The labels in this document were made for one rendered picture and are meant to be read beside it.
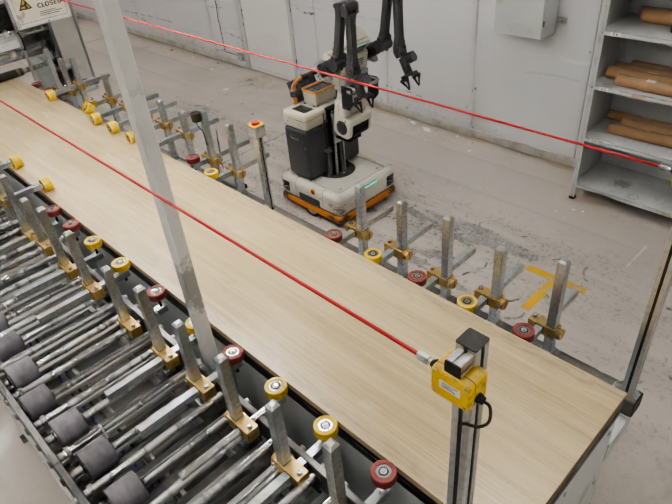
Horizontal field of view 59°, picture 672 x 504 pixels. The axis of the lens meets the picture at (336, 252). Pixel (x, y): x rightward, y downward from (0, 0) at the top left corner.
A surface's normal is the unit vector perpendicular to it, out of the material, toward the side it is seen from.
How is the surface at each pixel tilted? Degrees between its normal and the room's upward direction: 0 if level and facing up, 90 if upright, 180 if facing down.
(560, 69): 90
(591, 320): 0
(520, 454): 0
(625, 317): 0
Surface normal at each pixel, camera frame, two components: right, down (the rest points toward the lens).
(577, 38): -0.70, 0.47
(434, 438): -0.08, -0.80
